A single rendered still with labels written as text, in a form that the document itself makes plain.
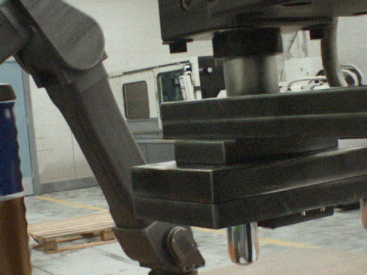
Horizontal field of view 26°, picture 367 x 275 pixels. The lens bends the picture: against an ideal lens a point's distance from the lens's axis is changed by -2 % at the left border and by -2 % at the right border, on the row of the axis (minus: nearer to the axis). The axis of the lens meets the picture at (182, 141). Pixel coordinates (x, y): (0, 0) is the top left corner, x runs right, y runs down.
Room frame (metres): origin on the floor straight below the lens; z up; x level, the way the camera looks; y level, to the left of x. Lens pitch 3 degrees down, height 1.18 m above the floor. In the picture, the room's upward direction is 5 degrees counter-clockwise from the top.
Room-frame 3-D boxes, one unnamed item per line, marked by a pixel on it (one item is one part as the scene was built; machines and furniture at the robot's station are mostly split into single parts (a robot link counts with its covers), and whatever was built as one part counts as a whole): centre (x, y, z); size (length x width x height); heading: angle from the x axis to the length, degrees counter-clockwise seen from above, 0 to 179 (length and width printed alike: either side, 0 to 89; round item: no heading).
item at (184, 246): (0.97, 0.03, 1.00); 0.09 x 0.06 x 0.06; 41
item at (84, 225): (7.32, 0.97, 0.07); 1.20 x 1.00 x 0.14; 121
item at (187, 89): (9.51, -0.14, 1.27); 0.23 x 0.18 x 0.38; 119
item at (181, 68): (9.94, 0.10, 1.21); 0.86 x 0.10 x 0.79; 29
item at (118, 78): (11.01, 0.11, 1.24); 2.95 x 0.98 x 0.90; 29
